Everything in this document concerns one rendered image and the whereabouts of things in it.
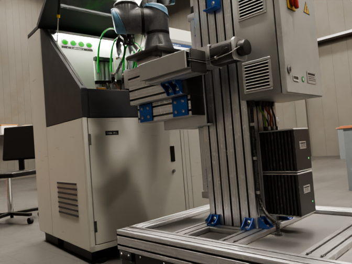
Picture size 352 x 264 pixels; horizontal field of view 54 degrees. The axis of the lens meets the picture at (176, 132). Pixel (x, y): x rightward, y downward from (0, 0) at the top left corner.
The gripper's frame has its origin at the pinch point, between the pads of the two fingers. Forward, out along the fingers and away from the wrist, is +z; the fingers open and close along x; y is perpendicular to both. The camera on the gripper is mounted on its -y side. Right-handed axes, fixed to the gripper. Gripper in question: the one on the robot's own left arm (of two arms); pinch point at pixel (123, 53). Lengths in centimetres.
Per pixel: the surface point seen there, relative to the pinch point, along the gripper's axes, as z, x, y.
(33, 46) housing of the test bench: 17, -43, -57
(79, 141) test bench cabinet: 25, -45, 40
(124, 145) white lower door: 31, -21, 47
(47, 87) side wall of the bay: 26, -46, -18
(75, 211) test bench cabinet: 59, -56, 58
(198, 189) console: 71, 24, 69
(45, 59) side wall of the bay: 13, -42, -31
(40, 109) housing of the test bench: 45, -52, -22
